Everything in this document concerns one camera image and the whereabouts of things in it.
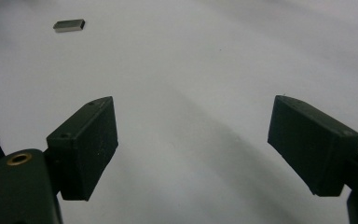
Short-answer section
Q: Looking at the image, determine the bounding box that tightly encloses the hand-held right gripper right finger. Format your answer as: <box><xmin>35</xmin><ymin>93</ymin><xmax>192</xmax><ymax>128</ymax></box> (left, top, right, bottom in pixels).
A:
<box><xmin>267</xmin><ymin>94</ymin><xmax>358</xmax><ymax>198</ymax></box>

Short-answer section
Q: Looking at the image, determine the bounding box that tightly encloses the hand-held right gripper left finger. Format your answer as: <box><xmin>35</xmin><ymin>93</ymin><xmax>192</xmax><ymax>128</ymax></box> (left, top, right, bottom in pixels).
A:
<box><xmin>45</xmin><ymin>95</ymin><xmax>119</xmax><ymax>202</ymax></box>

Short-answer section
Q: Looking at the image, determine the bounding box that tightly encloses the small grey metal block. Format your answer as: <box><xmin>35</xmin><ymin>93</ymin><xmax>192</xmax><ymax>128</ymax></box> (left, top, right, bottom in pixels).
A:
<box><xmin>52</xmin><ymin>19</ymin><xmax>86</xmax><ymax>34</ymax></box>

